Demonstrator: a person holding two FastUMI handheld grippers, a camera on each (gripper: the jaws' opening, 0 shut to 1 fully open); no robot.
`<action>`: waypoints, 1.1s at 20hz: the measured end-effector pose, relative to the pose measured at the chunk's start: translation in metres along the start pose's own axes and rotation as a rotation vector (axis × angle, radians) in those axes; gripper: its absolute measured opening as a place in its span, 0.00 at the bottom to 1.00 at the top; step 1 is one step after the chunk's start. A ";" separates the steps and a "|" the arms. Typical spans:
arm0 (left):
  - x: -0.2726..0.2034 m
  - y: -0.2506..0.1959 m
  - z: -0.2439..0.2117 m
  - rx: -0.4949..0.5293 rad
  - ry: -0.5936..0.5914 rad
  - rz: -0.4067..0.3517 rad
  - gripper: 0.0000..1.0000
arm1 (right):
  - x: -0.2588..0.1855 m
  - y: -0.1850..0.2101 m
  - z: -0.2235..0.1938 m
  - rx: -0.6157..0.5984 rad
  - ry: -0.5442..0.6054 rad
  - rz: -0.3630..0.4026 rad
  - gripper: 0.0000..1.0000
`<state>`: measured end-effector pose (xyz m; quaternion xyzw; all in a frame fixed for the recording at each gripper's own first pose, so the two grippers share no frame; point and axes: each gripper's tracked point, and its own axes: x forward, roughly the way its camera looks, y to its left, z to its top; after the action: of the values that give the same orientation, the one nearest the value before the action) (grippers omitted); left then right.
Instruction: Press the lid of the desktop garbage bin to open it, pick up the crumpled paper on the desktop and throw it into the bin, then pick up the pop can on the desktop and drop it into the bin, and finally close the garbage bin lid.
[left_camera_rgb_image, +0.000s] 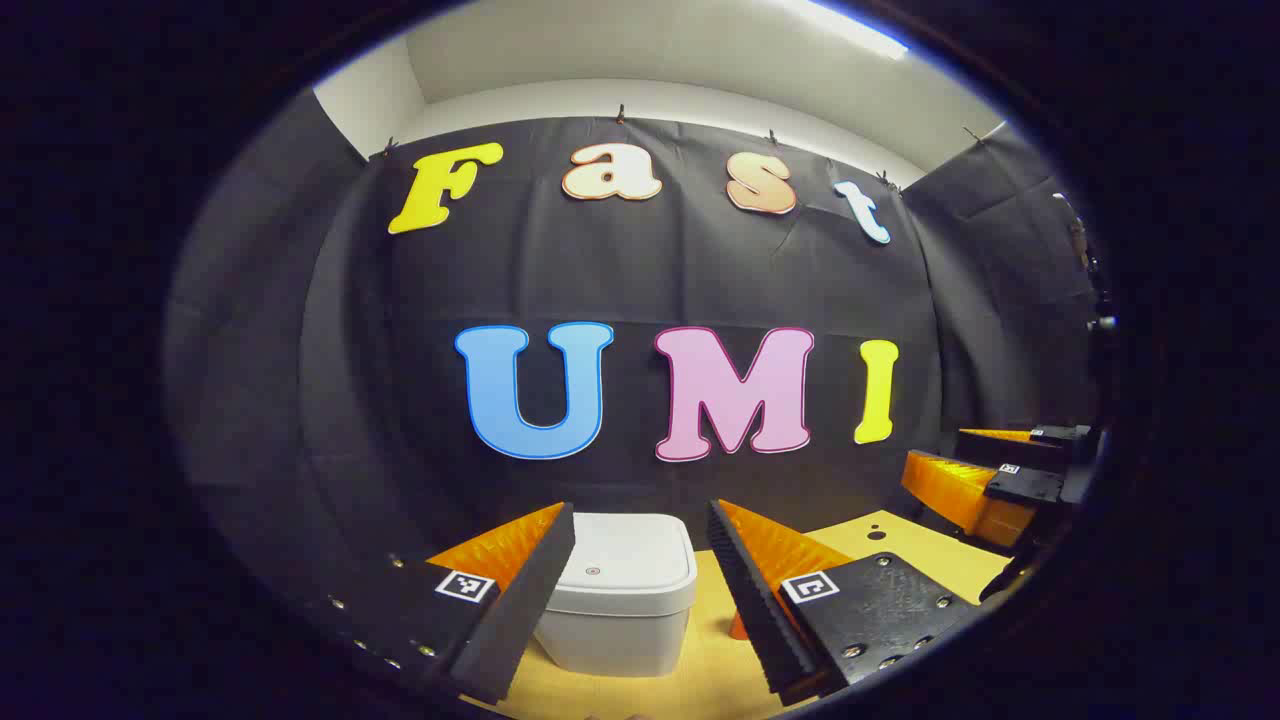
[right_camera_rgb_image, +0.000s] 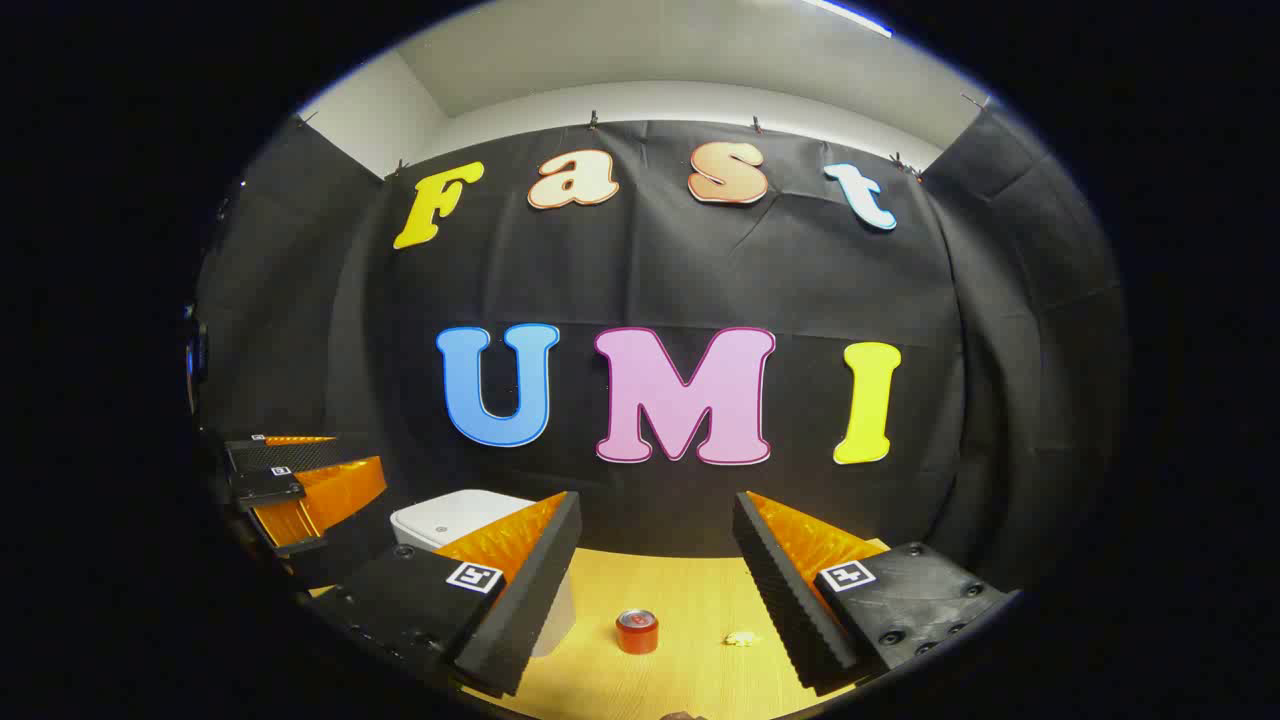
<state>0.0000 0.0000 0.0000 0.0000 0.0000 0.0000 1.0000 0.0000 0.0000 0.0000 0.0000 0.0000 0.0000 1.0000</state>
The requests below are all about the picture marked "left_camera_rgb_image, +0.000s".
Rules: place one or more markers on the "wooden desktop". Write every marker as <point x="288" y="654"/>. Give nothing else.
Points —
<point x="700" y="670"/>

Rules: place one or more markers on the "white desktop garbage bin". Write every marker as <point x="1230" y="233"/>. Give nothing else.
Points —
<point x="630" y="590"/>

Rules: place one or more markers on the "black backdrop cloth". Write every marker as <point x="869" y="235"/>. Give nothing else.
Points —
<point x="640" y="280"/>

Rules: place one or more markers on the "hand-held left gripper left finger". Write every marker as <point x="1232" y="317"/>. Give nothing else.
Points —
<point x="520" y="610"/>

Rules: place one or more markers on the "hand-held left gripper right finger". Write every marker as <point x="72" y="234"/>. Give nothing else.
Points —
<point x="760" y="610"/>

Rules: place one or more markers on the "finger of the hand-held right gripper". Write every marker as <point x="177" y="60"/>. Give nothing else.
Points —
<point x="1010" y="448"/>
<point x="960" y="495"/>

